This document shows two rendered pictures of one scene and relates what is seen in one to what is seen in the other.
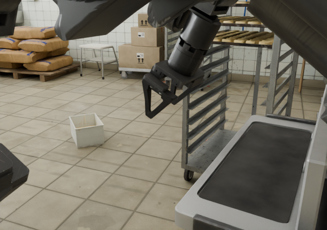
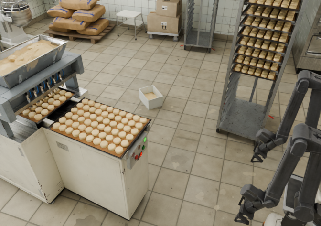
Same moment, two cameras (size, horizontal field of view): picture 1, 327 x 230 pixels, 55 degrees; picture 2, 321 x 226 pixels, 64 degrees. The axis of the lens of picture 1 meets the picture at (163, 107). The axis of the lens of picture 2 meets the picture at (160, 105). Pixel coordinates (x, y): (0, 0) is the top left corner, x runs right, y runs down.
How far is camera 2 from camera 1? 1.33 m
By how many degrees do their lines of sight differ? 19
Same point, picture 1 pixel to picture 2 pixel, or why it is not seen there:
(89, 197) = (170, 144)
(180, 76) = (264, 154)
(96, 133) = (158, 101)
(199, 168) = (226, 128)
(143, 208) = (199, 150)
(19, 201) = not seen: hidden behind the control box
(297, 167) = not seen: hidden behind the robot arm
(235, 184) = (290, 201)
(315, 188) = not seen: hidden behind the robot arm
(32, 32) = (80, 5)
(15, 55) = (70, 24)
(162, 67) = (259, 152)
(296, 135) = (299, 183)
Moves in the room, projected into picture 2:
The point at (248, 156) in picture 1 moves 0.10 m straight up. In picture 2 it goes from (291, 192) to (297, 181)
